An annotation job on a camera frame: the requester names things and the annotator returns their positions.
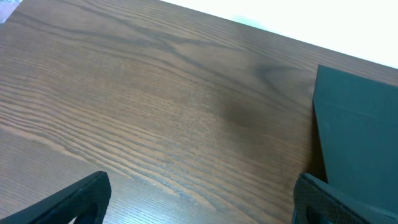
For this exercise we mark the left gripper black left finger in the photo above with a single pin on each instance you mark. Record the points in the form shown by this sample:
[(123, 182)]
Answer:
[(85, 201)]

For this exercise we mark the black gift box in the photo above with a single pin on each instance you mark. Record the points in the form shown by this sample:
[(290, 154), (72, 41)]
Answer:
[(357, 125)]

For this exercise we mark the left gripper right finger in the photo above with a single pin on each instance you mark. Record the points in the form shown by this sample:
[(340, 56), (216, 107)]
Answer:
[(317, 202)]

